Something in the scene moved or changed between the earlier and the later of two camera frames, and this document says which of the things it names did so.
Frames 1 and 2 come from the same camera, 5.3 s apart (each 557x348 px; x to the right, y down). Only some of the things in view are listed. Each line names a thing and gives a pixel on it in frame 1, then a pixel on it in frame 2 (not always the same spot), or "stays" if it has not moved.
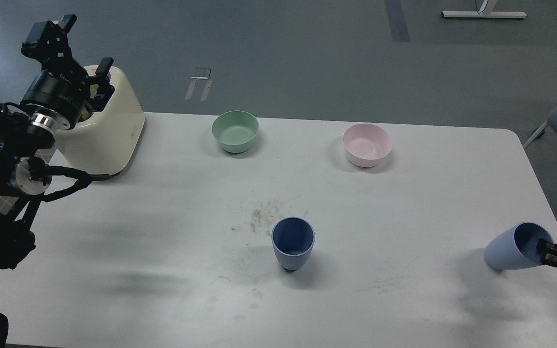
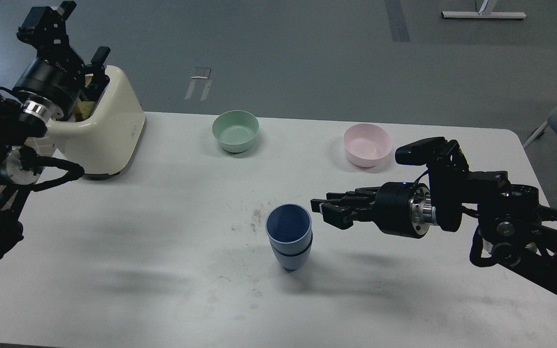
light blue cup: (515, 247) → (289, 227)
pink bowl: (368, 145) stays
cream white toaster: (106, 145) stays
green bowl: (235, 130) stays
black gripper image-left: (60, 96) → (58, 75)
